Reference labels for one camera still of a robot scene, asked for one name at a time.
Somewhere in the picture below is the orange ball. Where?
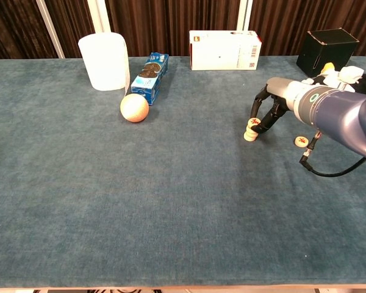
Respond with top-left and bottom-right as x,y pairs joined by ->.
120,93 -> 149,123

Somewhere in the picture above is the dark brown curtain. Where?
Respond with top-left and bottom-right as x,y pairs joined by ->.
0,0 -> 366,59

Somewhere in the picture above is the white cardboard box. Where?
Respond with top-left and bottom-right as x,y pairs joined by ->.
188,29 -> 262,71

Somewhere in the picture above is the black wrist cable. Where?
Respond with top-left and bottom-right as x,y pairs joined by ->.
299,132 -> 366,177

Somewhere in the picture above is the teal table cloth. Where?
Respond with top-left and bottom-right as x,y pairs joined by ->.
0,55 -> 366,289

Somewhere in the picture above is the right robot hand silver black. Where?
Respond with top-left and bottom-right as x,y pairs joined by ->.
251,76 -> 300,135

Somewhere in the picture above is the penguin plush toy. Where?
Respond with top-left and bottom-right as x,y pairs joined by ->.
301,62 -> 366,94

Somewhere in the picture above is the white toilet paper roll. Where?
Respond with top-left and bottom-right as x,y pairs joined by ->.
77,32 -> 131,92

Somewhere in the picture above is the white metal frame post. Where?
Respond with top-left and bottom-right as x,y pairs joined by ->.
35,0 -> 66,59
237,0 -> 254,32
87,0 -> 112,34

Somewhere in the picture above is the blue cookie box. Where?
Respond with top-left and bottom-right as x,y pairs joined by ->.
131,52 -> 170,106

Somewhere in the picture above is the black cube box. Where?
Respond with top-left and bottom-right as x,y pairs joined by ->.
296,27 -> 360,78

